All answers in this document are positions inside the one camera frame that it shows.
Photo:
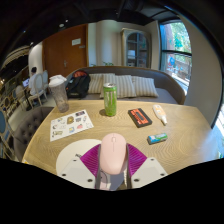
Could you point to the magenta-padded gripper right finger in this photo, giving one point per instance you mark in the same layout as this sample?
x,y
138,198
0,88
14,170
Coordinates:
x,y
146,171

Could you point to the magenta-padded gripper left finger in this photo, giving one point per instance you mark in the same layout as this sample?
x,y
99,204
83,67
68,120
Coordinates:
x,y
78,171

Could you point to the pink computer mouse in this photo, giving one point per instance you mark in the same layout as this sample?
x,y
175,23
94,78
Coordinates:
x,y
113,153

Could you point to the small green blue packet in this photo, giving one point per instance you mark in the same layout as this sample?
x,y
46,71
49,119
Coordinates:
x,y
157,138

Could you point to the white sticker sheet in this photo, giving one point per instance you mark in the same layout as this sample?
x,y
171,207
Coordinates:
x,y
70,125

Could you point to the black box with orange print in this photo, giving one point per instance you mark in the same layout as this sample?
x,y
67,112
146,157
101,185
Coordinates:
x,y
140,117

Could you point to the cream squeeze bottle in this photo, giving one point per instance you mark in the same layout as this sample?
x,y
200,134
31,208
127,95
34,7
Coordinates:
x,y
159,114

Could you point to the grey tufted armchair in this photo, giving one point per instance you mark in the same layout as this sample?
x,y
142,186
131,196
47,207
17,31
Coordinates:
x,y
28,131

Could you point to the green drink can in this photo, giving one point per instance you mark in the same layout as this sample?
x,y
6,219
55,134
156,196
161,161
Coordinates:
x,y
110,100

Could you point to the clear shaker bottle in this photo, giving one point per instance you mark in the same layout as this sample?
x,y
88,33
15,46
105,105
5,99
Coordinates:
x,y
60,95

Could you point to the striped cushion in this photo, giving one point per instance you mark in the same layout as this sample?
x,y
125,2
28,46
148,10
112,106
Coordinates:
x,y
125,86
145,86
95,83

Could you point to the grey curved sofa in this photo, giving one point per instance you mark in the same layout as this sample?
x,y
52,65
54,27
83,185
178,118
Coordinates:
x,y
168,88

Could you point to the black backpack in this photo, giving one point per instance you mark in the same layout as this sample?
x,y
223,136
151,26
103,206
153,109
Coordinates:
x,y
78,85

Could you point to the white dining chair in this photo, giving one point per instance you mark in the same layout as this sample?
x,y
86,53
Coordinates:
x,y
41,88

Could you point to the person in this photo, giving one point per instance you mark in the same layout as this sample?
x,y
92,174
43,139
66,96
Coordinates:
x,y
33,81

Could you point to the dark-framed window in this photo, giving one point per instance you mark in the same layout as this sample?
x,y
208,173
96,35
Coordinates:
x,y
176,53

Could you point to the glass-door cabinet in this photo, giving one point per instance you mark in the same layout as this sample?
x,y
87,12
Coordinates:
x,y
136,50

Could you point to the brown wooden door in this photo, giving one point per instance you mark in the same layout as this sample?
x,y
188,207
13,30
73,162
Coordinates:
x,y
61,50

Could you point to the white door sign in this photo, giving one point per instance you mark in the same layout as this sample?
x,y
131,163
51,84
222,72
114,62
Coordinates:
x,y
76,42

